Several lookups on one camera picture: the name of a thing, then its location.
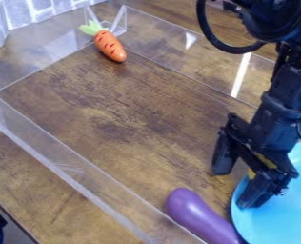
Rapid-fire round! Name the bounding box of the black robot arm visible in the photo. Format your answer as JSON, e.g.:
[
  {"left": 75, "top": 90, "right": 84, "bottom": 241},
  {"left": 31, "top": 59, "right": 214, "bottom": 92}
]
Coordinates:
[{"left": 196, "top": 0, "right": 301, "bottom": 209}]

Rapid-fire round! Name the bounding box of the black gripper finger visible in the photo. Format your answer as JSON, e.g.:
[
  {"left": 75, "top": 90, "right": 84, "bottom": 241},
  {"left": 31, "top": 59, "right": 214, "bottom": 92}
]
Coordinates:
[
  {"left": 211, "top": 132, "right": 238, "bottom": 175},
  {"left": 236, "top": 172, "right": 291, "bottom": 209}
]

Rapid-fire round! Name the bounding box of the clear acrylic enclosure wall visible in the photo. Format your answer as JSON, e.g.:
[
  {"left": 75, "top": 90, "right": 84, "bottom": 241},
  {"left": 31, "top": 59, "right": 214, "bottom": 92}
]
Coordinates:
[{"left": 0, "top": 2, "right": 277, "bottom": 244}]

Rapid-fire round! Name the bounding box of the yellow toy lemon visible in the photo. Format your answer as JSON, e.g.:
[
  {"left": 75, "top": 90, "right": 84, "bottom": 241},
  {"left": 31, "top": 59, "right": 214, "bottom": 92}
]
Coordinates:
[{"left": 247, "top": 152, "right": 278, "bottom": 180}]

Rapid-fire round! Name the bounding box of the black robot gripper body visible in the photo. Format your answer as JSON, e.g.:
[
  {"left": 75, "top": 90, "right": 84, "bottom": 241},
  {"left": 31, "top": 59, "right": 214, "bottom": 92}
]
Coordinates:
[{"left": 218, "top": 92, "right": 301, "bottom": 179}]

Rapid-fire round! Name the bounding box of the orange toy carrot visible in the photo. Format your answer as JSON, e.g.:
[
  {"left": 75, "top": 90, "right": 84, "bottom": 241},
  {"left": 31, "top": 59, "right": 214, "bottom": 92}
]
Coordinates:
[{"left": 79, "top": 20, "right": 126, "bottom": 62}]

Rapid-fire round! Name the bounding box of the purple toy eggplant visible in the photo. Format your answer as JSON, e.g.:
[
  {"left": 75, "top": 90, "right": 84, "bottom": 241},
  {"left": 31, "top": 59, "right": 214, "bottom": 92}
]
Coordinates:
[{"left": 164, "top": 188, "right": 246, "bottom": 244}]

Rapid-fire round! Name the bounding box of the blue round plate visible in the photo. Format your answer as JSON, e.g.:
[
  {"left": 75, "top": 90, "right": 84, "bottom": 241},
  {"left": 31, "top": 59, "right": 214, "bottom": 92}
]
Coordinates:
[{"left": 231, "top": 143, "right": 301, "bottom": 244}]

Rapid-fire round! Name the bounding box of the white grid curtain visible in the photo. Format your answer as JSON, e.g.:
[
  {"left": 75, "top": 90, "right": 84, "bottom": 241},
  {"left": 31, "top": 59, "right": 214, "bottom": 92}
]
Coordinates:
[{"left": 0, "top": 0, "right": 107, "bottom": 48}]

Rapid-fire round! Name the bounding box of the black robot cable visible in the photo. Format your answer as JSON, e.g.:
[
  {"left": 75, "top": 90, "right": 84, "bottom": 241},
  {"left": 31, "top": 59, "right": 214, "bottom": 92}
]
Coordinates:
[{"left": 195, "top": 0, "right": 269, "bottom": 55}]

